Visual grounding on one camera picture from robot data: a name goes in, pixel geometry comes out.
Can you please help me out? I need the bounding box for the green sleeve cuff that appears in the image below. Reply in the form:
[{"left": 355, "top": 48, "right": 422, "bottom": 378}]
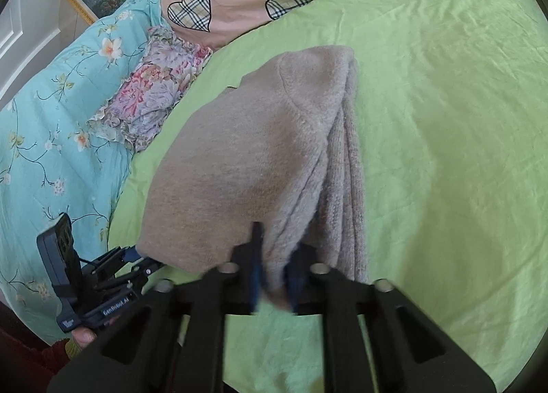
[{"left": 65, "top": 337, "right": 84, "bottom": 360}]

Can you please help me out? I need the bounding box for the white door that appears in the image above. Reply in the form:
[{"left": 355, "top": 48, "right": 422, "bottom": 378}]
[{"left": 1, "top": 0, "right": 87, "bottom": 106}]

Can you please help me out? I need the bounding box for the person's left hand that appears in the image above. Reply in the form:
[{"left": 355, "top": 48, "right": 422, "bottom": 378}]
[{"left": 71, "top": 327, "right": 98, "bottom": 349}]

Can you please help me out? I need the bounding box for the green bed sheet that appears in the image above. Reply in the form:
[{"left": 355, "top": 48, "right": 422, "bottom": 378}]
[{"left": 109, "top": 0, "right": 547, "bottom": 390}]

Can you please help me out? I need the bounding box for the turquoise floral blanket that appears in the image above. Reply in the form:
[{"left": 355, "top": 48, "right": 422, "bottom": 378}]
[{"left": 1, "top": 0, "right": 163, "bottom": 344}]

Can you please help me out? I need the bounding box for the floral ruffled pillow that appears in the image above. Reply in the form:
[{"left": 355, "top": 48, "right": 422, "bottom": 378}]
[{"left": 87, "top": 25, "right": 213, "bottom": 153}]

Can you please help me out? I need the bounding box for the beige knit sweater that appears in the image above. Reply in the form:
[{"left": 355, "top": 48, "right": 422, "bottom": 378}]
[{"left": 137, "top": 45, "right": 367, "bottom": 306}]

